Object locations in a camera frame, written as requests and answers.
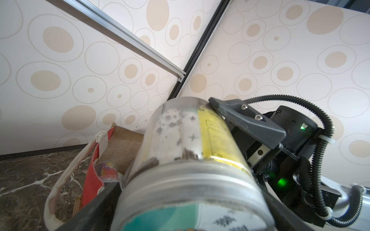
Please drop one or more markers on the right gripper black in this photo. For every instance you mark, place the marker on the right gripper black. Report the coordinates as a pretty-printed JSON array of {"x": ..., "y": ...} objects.
[{"x": 284, "y": 149}]

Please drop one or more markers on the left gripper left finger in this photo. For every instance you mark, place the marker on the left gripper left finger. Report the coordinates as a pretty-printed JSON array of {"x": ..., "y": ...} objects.
[{"x": 98, "y": 214}]

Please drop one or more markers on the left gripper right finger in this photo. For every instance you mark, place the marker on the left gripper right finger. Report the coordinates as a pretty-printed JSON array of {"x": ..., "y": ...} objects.
[{"x": 285, "y": 219}]

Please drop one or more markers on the wide jar pineapple lid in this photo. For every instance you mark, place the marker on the wide jar pineapple lid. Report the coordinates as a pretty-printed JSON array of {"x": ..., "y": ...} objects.
[{"x": 190, "y": 175}]

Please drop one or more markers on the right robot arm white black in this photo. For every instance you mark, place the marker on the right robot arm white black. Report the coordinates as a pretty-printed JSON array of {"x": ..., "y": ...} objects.
[{"x": 346, "y": 161}]

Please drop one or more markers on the red burlap canvas bag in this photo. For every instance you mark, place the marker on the red burlap canvas bag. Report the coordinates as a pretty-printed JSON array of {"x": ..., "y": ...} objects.
[{"x": 117, "y": 145}]

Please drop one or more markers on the small jar red label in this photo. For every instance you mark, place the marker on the small jar red label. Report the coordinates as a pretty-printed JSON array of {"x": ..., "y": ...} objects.
[{"x": 107, "y": 173}]

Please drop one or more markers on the horizontal aluminium rail back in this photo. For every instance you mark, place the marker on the horizontal aluminium rail back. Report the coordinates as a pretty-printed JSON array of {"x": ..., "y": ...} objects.
[{"x": 143, "y": 49}]

